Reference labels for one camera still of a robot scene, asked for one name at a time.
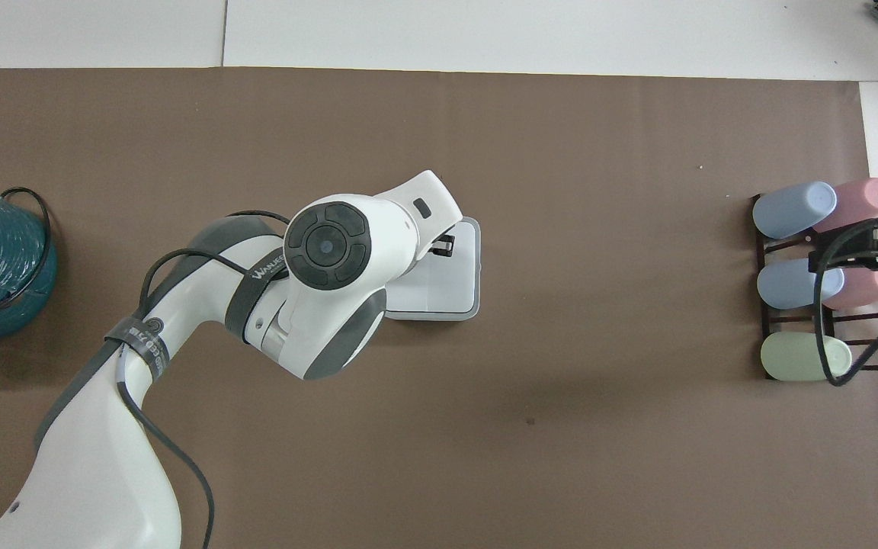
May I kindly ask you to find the dark brown cup rack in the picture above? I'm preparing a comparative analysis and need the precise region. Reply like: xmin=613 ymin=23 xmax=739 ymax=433
xmin=749 ymin=192 xmax=878 ymax=382

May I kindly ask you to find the black cable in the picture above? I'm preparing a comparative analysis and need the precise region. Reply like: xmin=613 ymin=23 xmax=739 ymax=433
xmin=812 ymin=210 xmax=878 ymax=387
xmin=114 ymin=210 xmax=292 ymax=549

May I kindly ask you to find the white trash can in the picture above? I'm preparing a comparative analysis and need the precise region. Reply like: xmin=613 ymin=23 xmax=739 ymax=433
xmin=385 ymin=216 xmax=482 ymax=322

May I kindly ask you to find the green plastic cup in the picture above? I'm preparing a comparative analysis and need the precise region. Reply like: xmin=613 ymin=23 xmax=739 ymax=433
xmin=760 ymin=333 xmax=854 ymax=382

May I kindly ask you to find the pink plastic cup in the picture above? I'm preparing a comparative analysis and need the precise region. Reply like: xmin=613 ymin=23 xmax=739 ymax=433
xmin=822 ymin=266 xmax=878 ymax=310
xmin=812 ymin=178 xmax=878 ymax=234

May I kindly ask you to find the blue plastic cup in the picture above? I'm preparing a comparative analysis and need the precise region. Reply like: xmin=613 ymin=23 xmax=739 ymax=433
xmin=752 ymin=181 xmax=838 ymax=239
xmin=757 ymin=258 xmax=845 ymax=310

